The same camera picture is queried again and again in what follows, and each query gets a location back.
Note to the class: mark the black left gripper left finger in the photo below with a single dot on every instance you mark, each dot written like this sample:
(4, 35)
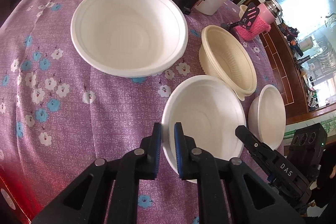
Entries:
(107, 191)

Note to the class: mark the cream ribbed plastic bowl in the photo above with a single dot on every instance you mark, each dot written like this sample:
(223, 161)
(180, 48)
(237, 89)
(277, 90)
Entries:
(222, 56)

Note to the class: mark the large white foam bowl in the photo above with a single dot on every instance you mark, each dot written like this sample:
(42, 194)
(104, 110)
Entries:
(129, 38)

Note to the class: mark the small white foam bowl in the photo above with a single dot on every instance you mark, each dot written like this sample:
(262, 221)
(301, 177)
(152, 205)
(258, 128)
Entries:
(267, 117)

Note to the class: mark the small cream cup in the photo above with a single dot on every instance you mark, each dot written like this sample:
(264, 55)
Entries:
(243, 9)

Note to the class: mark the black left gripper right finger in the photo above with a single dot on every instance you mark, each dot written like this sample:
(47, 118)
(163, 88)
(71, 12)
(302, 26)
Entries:
(228, 190)

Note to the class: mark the purple floral tablecloth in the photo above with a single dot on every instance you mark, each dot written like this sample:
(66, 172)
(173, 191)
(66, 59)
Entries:
(59, 114)

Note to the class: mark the pink knitted thermos bottle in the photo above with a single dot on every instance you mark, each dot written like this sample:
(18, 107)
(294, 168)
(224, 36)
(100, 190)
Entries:
(269, 12)

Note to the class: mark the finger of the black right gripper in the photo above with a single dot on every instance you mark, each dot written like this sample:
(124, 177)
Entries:
(257, 149)

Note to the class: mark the black phone stand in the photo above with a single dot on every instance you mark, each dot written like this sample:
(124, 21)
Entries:
(246, 21)

